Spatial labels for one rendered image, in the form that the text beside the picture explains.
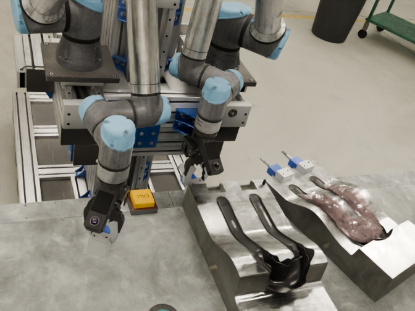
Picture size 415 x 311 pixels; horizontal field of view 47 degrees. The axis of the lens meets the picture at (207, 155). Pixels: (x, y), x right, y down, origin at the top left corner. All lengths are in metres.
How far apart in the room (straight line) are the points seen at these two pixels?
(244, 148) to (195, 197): 1.85
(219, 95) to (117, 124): 0.35
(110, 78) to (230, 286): 0.75
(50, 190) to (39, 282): 1.12
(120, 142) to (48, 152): 1.51
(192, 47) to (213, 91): 0.17
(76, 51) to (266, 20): 0.59
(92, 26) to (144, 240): 0.66
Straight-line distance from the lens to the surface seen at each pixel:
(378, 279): 1.45
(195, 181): 1.51
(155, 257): 1.35
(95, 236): 1.30
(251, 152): 3.22
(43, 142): 2.62
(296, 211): 1.55
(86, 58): 1.57
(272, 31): 1.58
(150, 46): 1.18
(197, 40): 1.41
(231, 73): 1.44
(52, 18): 1.45
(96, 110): 1.16
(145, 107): 1.20
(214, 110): 1.34
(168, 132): 1.80
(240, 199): 1.45
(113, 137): 1.07
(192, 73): 1.44
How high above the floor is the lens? 1.82
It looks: 37 degrees down
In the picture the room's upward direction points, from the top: 16 degrees clockwise
